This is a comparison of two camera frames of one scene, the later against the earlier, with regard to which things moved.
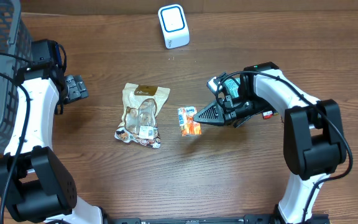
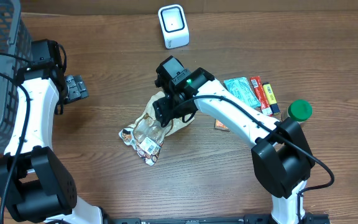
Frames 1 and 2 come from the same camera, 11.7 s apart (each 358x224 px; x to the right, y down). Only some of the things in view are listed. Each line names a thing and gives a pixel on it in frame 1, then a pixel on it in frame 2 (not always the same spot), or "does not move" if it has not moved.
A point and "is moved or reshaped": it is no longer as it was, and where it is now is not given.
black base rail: x=248 y=219 does not move
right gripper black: x=229 y=114 -> x=167 y=113
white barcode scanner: x=174 y=26 does not move
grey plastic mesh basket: x=2 y=30 does not move
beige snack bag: x=140 y=105 -> x=147 y=135
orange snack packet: x=189 y=126 is moved or reshaped
